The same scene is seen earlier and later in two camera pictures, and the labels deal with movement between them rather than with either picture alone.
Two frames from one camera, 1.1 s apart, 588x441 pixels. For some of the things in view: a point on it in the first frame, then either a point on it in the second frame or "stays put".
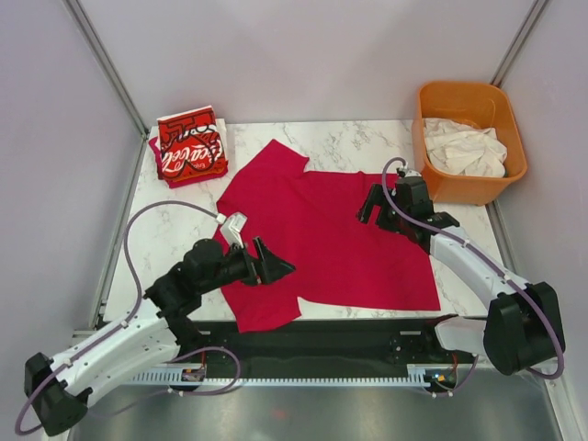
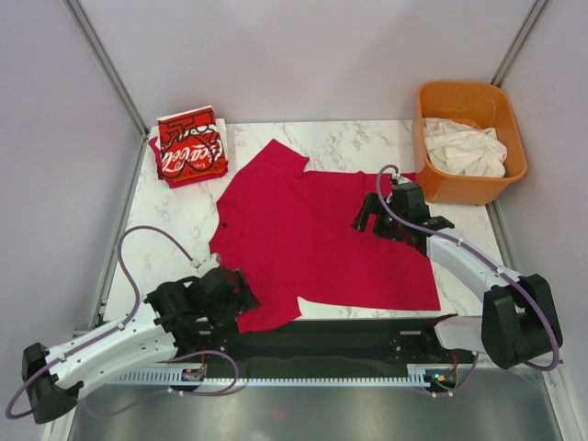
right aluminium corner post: (537, 9) stays put
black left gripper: (268, 267) -> (239, 302)
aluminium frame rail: (318, 349) stays put
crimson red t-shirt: (310, 220) stays put
